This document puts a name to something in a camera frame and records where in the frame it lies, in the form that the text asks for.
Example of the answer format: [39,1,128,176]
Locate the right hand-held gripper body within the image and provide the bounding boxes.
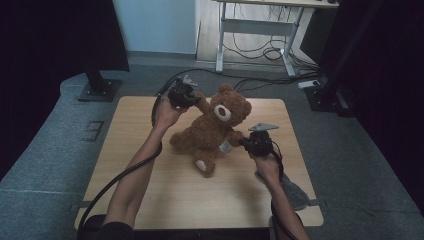
[246,122,280,158]

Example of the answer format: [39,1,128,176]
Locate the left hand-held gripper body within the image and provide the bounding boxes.
[167,74,199,109]

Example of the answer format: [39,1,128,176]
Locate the brown teddy bear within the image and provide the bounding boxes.
[169,83,253,179]

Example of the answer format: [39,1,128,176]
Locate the grey felt cloth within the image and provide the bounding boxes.
[254,169,312,212]

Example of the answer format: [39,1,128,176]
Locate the person's left hand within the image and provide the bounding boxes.
[152,96,188,133]

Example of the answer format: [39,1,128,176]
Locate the person's right hand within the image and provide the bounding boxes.
[254,153,283,188]

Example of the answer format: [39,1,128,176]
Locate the white power strip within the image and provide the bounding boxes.
[297,79,321,90]

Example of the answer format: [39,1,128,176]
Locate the black stand with square base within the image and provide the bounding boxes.
[78,64,123,103]

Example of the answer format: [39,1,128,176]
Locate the dark floor socket box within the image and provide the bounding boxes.
[81,120,105,143]

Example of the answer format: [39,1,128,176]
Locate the person's dark sleeve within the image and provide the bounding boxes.
[93,221,135,240]

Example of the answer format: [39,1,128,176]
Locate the black chair armrest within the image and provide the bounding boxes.
[78,214,108,240]

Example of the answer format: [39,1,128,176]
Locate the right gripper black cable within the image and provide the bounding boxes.
[269,141,301,240]

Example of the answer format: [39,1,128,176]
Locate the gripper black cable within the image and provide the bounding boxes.
[269,141,301,240]
[77,78,179,234]

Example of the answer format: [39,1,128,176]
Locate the long black floor cable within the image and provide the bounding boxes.
[191,68,323,98]

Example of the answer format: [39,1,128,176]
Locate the black stand with slanted post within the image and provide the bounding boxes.
[304,0,384,118]

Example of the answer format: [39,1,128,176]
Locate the tangle of black cables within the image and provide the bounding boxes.
[222,3,318,68]

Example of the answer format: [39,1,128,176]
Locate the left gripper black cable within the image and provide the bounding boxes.
[77,78,179,234]

